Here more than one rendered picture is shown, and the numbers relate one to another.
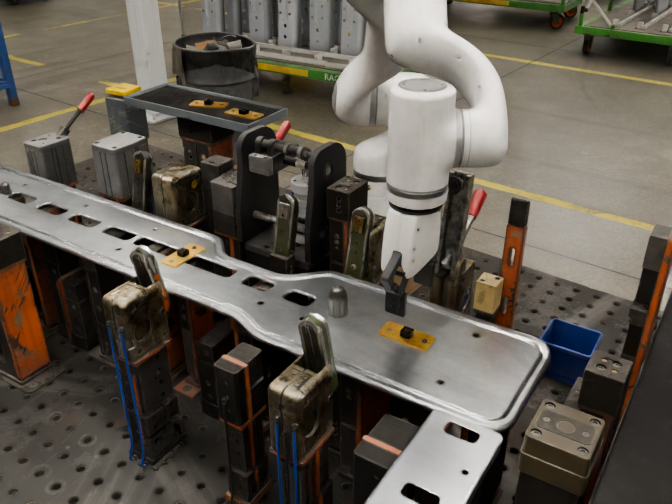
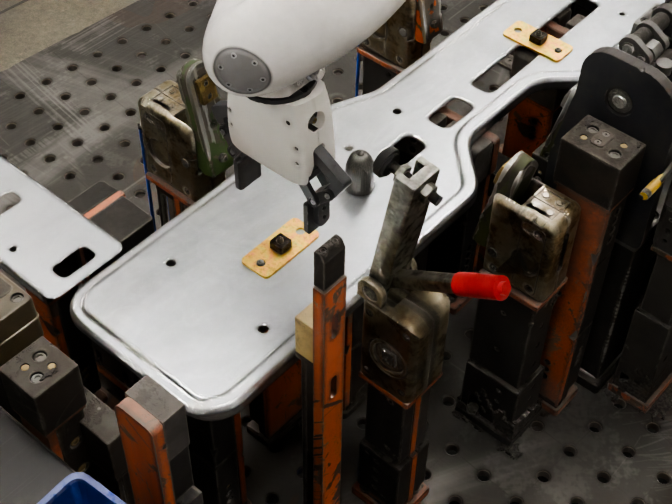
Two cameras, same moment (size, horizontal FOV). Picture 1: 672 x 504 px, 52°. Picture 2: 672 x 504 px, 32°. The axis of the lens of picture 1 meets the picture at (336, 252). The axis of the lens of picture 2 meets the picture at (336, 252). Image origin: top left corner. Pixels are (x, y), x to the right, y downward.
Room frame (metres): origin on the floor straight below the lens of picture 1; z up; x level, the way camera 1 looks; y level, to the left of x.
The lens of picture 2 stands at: (1.03, -0.92, 1.91)
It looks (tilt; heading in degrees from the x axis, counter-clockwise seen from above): 48 degrees down; 98
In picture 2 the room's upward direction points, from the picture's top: 1 degrees clockwise
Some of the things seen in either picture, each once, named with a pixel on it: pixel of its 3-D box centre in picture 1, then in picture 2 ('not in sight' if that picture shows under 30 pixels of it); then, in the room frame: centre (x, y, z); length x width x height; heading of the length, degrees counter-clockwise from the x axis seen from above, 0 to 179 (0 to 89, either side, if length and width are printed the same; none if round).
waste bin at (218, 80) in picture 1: (219, 100); not in sight; (4.12, 0.71, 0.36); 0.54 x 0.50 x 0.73; 143
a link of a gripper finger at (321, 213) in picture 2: (427, 262); (325, 206); (0.91, -0.14, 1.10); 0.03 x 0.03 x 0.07; 58
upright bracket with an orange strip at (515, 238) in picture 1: (501, 333); (327, 420); (0.94, -0.28, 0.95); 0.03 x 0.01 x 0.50; 58
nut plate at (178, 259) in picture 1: (183, 253); (538, 38); (1.11, 0.28, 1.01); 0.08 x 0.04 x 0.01; 147
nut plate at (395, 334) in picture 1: (406, 333); (280, 244); (0.86, -0.11, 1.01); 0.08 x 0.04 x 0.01; 58
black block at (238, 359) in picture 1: (245, 430); not in sight; (0.82, 0.15, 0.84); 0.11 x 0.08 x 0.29; 148
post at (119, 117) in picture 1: (137, 178); not in sight; (1.66, 0.52, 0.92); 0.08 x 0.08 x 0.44; 58
